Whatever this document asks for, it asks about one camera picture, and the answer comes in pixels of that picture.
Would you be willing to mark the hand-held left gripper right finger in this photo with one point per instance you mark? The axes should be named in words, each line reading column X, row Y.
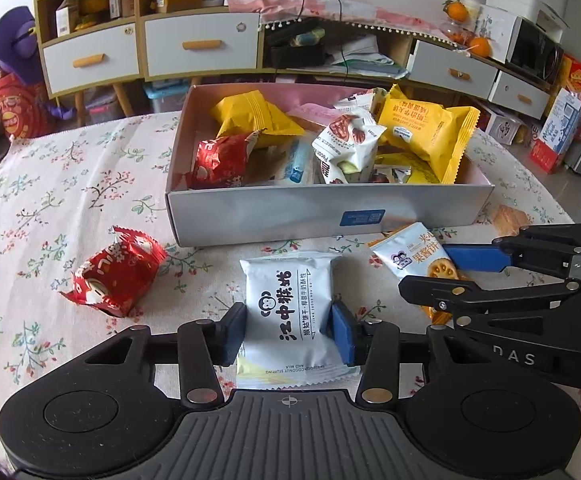
column 343, row 332

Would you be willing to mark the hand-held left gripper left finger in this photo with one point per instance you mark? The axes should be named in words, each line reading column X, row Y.
column 235, row 332

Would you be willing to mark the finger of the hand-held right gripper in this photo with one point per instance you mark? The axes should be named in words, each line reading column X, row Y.
column 475, row 257
column 450, row 292

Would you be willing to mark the white orange biscuit packet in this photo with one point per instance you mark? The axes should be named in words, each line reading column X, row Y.
column 410, row 255

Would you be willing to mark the white grey-print biscuit packet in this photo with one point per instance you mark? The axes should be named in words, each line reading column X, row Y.
column 290, row 310

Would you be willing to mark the pink-lined cardboard box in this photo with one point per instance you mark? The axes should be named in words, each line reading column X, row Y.
column 270, row 215

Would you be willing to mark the blue chocolate packet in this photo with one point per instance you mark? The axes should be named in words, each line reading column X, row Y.
column 298, row 165

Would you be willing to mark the clear-wrapped orange cake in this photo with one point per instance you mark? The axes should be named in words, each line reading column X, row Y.
column 510, row 220

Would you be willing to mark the large yellow snack packet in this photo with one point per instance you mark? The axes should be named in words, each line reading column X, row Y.
column 420, row 135
column 250, row 115

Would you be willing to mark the white printed floor box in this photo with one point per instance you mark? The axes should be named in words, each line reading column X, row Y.
column 501, row 125

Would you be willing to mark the red foil snack packet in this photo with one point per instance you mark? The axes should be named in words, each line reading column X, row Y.
column 110, row 275
column 218, row 160

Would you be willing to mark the blue white carton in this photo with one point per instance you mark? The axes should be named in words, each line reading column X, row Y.
column 565, row 120

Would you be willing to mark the white nut snack packet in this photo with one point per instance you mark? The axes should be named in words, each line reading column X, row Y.
column 345, row 145

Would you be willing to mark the small white snack packet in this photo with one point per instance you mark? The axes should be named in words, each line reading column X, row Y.
column 353, row 102

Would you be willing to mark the red tall carton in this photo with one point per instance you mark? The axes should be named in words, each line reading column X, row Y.
column 577, row 80

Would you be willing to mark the wooden low cabinet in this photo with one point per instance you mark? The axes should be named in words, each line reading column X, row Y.
column 405, row 60

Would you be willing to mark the orange fruit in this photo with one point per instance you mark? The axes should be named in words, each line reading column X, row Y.
column 481, row 47
column 456, row 10

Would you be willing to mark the black microwave oven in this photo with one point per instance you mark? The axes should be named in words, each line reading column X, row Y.
column 535, row 52

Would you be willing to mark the pink snack packet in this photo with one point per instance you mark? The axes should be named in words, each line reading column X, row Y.
column 310, row 112

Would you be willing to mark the floral tablecloth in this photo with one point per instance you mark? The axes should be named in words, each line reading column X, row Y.
column 70, row 185

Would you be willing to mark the pile of papers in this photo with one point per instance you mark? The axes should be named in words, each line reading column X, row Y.
column 365, row 57

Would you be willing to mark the light blue plastic bin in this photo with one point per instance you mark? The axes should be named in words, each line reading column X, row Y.
column 165, row 97

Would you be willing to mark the clear storage bin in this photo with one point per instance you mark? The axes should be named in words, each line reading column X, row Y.
column 103, row 105

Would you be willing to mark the black bag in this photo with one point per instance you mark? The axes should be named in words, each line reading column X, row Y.
column 295, row 52

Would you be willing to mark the pink bead-trimmed cloth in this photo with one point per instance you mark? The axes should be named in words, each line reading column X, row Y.
column 320, row 2

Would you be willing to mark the red gift bag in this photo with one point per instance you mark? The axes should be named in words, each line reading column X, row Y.
column 18, row 110

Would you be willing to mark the brown cardboard box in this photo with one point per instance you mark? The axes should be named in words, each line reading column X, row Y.
column 178, row 0

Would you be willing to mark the wooden shelf cabinet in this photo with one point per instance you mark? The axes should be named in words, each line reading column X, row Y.
column 140, row 5

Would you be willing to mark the small white box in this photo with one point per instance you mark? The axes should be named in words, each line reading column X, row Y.
column 68, row 16

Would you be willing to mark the purple plush toy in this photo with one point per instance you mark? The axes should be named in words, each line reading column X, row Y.
column 15, row 40

